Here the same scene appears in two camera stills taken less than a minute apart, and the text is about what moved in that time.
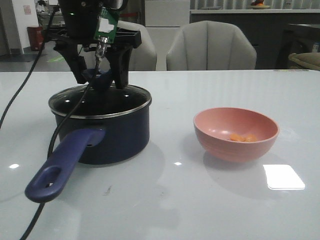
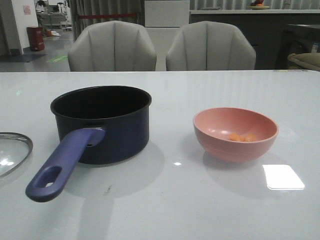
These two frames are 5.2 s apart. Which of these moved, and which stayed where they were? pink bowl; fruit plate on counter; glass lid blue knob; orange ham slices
Moved: glass lid blue knob
Stayed: orange ham slices; pink bowl; fruit plate on counter
